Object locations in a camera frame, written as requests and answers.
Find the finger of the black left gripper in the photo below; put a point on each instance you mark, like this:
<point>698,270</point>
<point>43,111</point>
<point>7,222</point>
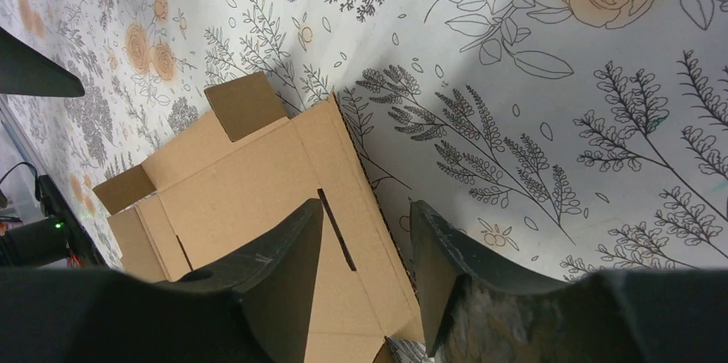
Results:
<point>27,72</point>

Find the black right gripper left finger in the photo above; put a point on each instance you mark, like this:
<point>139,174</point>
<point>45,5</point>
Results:
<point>252,305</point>

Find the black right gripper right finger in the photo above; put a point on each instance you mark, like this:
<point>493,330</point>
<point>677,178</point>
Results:
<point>445,259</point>

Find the brown cardboard box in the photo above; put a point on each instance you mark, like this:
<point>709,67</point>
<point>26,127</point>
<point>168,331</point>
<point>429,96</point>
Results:
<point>237,172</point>

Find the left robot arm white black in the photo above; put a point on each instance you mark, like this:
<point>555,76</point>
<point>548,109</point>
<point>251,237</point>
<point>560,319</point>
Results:
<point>36,244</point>

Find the floral patterned table mat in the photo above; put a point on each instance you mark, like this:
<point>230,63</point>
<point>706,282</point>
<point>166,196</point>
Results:
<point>585,140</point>

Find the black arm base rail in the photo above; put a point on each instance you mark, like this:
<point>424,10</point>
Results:
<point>81,250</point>

